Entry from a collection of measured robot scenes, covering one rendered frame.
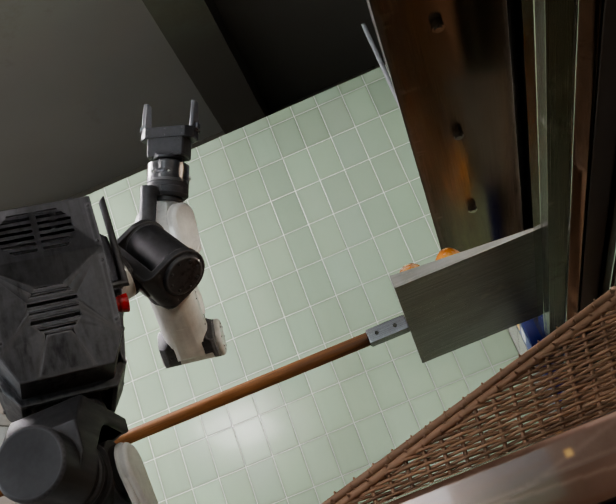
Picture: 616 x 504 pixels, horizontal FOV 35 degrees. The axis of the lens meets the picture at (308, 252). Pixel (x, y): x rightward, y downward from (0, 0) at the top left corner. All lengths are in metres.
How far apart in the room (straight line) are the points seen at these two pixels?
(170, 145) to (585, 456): 1.77
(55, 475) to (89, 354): 0.22
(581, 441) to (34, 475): 1.19
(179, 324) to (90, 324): 0.34
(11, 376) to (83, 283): 0.18
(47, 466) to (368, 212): 2.32
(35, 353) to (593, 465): 1.30
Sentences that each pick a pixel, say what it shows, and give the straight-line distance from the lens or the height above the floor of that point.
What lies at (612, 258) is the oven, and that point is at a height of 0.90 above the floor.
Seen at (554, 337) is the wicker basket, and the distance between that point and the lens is 1.23.
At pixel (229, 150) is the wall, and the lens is 3.87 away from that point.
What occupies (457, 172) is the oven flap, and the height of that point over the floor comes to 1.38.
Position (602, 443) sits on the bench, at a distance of 0.38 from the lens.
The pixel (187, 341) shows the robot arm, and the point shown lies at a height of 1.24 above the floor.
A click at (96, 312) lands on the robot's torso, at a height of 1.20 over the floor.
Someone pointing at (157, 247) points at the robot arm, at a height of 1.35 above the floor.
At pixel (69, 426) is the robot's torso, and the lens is 1.55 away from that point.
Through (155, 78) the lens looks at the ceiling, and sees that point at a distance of 4.74.
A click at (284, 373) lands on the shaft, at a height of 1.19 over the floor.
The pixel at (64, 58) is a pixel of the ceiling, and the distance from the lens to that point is 4.49.
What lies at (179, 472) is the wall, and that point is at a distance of 3.54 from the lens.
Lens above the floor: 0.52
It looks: 24 degrees up
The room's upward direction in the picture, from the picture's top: 21 degrees counter-clockwise
